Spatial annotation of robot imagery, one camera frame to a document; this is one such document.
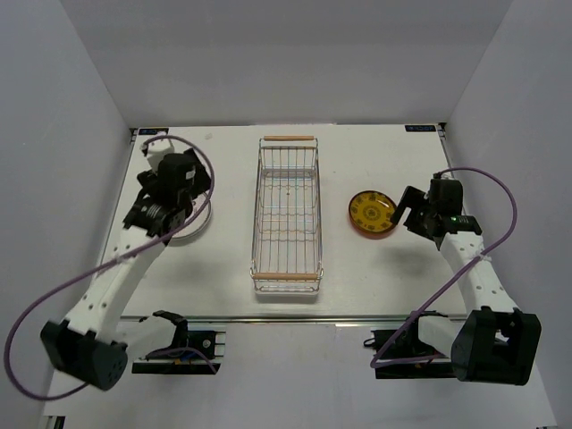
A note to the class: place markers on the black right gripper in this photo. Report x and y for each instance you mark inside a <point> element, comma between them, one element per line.
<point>412,197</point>

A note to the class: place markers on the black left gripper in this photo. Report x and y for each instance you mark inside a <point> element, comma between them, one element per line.
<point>202,181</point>

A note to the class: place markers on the yellow patterned plate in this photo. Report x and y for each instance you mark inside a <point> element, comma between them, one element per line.
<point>371,199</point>

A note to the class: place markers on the plain white plate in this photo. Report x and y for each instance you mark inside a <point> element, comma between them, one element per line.
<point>197,227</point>

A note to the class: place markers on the orange translucent plate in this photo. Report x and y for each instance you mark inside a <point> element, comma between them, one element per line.
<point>372,224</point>

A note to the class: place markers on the metal wire dish rack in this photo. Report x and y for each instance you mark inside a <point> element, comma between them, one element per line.
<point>286,259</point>

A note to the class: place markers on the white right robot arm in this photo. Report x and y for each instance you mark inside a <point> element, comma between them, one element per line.
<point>498,341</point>

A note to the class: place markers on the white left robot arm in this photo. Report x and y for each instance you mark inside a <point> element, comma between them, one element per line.
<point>88,343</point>

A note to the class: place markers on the blue table label left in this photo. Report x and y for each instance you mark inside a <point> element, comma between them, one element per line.
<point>152,131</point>

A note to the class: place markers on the blue table label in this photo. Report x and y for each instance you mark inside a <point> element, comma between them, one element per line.
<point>420,128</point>
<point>152,131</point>

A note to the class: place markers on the blue table label right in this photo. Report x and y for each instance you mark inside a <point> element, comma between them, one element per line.
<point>420,128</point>

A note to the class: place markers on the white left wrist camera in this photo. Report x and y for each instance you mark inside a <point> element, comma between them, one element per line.
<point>155,151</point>

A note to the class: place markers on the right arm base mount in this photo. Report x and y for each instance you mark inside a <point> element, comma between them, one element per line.
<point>408,346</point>

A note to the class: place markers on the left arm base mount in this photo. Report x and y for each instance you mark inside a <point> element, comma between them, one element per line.
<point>195,349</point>

